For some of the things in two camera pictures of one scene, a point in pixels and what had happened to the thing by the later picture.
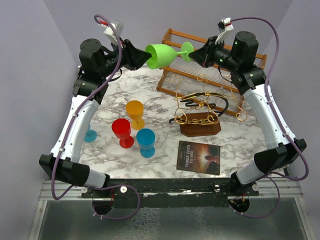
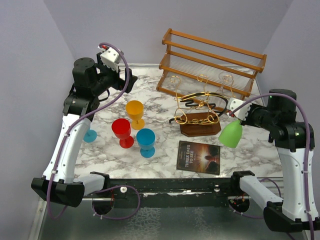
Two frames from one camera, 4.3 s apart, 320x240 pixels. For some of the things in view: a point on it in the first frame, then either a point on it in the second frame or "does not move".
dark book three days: (199, 157) does not move
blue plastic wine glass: (146, 138) does not move
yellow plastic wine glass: (135, 109) does not move
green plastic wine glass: (163, 55) to (230, 134)
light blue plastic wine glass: (90, 135) does not move
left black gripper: (135, 58) to (120, 83)
